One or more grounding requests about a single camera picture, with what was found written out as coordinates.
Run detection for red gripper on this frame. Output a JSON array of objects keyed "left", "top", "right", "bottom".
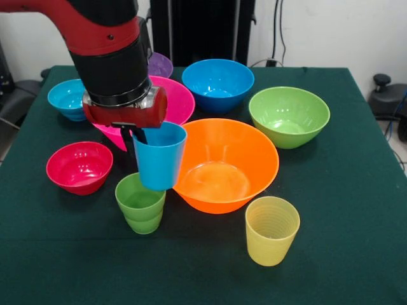
[{"left": 82, "top": 85, "right": 169, "bottom": 160}]

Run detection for blue cup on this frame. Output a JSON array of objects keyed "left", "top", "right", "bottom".
[{"left": 132, "top": 121, "right": 188, "bottom": 191}]

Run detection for yellow cup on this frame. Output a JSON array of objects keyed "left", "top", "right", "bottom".
[{"left": 244, "top": 196, "right": 301, "bottom": 267}]

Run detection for large magenta bowl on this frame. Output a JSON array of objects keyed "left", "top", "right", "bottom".
[{"left": 91, "top": 75, "right": 196, "bottom": 152}]

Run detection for small red bowl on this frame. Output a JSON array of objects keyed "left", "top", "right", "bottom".
[{"left": 45, "top": 141, "right": 114, "bottom": 196}]

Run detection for purple bowl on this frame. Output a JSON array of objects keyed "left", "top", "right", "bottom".
[{"left": 148, "top": 52, "right": 174, "bottom": 79}]

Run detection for green cup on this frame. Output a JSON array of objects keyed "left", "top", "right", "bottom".
[{"left": 114, "top": 173, "right": 167, "bottom": 235}]

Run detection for small cyan bowl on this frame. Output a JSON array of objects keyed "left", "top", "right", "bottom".
[{"left": 47, "top": 78, "right": 87, "bottom": 123}]

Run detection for large orange bowl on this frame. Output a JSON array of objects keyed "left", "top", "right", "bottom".
[{"left": 172, "top": 118, "right": 280, "bottom": 215}]

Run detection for blue bowl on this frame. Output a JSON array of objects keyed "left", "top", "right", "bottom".
[{"left": 181, "top": 58, "right": 255, "bottom": 114}]

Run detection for dark green table cloth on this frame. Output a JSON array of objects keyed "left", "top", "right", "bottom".
[{"left": 0, "top": 65, "right": 407, "bottom": 305}]

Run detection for green bowl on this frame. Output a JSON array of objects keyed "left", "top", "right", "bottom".
[{"left": 248, "top": 86, "right": 331, "bottom": 149}]

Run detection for black pedestal foot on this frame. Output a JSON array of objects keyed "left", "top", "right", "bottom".
[
  {"left": 368, "top": 73, "right": 407, "bottom": 142},
  {"left": 0, "top": 41, "right": 42, "bottom": 128}
]

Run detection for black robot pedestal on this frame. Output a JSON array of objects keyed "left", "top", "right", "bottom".
[{"left": 148, "top": 0, "right": 257, "bottom": 67}]

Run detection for black wall cable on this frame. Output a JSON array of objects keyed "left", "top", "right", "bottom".
[{"left": 272, "top": 0, "right": 287, "bottom": 67}]

